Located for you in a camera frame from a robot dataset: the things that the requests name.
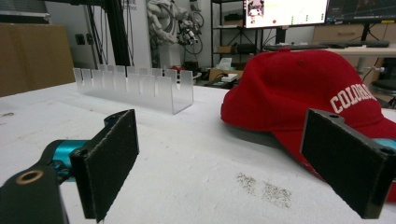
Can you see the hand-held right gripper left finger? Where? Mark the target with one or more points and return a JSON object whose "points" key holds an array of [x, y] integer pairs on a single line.
{"points": [[106, 161]]}

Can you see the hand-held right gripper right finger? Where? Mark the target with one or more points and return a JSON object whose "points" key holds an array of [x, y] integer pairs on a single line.
{"points": [[345, 161]]}

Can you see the clear acrylic slotted rack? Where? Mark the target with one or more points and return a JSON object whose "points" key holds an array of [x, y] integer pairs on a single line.
{"points": [[137, 87]]}

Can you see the red baseball cap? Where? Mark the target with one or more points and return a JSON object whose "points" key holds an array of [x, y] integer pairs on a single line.
{"points": [[289, 93]]}

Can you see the white desk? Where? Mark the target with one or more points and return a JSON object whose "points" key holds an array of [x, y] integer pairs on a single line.
{"points": [[361, 51]]}

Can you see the black keyboard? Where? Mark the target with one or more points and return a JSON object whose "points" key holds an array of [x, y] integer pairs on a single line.
{"points": [[295, 47]]}

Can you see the brown cardboard panel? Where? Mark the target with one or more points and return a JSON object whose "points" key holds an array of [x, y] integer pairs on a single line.
{"points": [[31, 59]]}

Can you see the black metal stand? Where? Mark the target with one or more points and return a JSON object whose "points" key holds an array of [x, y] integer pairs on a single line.
{"points": [[116, 31]]}

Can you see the cardboard box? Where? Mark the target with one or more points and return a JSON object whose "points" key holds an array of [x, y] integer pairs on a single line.
{"points": [[224, 73]]}

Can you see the dark computer monitor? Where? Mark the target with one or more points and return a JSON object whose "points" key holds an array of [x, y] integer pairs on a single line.
{"points": [[362, 11]]}

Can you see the black metal shelf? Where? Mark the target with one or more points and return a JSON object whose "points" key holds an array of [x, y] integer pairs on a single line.
{"points": [[233, 34]]}

